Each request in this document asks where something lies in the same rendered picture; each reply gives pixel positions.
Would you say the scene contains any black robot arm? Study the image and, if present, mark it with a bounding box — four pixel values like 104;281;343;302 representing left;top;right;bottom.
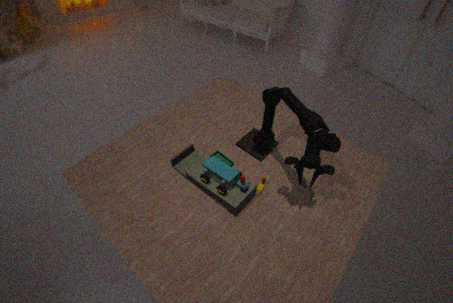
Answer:
252;87;341;169

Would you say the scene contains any green tray floor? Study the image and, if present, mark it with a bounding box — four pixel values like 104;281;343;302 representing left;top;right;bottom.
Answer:
214;153;232;165

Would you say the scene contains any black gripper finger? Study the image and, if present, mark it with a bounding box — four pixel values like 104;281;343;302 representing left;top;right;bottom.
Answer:
309;171;324;188
294;167;304;185

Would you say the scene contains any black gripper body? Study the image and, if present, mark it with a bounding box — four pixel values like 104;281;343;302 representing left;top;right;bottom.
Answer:
285;146;334;176

